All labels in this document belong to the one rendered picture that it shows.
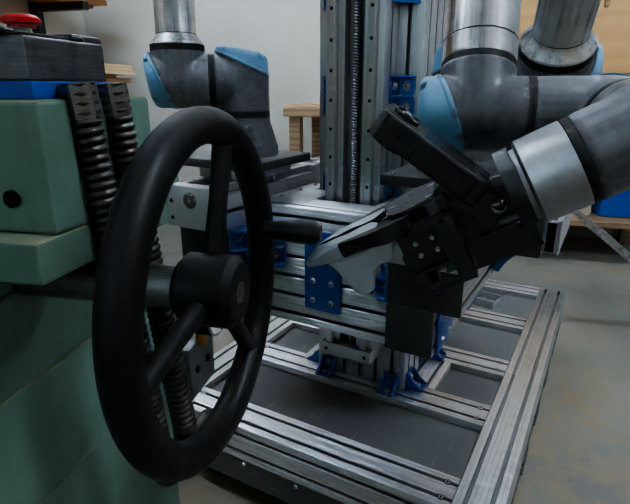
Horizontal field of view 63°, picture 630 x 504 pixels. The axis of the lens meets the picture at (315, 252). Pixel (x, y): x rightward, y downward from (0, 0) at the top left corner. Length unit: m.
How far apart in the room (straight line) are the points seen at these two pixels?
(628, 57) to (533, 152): 3.37
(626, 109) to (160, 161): 0.33
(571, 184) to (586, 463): 1.29
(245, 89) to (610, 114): 0.84
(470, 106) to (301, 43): 3.36
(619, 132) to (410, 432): 0.95
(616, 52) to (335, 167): 2.82
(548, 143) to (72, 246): 0.37
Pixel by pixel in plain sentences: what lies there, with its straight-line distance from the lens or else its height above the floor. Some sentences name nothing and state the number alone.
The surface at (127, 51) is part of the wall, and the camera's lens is 4.44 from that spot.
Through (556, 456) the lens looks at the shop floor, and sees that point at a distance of 1.66.
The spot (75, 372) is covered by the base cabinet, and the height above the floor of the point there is 0.69.
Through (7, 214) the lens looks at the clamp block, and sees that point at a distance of 0.42.
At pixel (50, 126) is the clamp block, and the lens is 0.39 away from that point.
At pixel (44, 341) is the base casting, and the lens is 0.55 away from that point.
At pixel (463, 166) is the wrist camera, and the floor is 0.90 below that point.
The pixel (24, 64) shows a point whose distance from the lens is 0.40.
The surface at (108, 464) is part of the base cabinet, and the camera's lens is 0.69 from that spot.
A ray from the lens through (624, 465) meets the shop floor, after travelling 1.71.
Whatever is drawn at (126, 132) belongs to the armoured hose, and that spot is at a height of 0.93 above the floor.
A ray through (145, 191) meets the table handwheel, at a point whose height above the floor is 0.91.
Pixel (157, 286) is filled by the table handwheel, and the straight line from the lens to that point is 0.43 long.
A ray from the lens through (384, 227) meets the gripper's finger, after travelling 0.44.
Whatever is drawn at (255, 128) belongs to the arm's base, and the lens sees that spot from 1.17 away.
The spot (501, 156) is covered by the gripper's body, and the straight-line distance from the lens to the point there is 0.46.
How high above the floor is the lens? 0.97
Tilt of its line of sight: 18 degrees down
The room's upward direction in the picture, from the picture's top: straight up
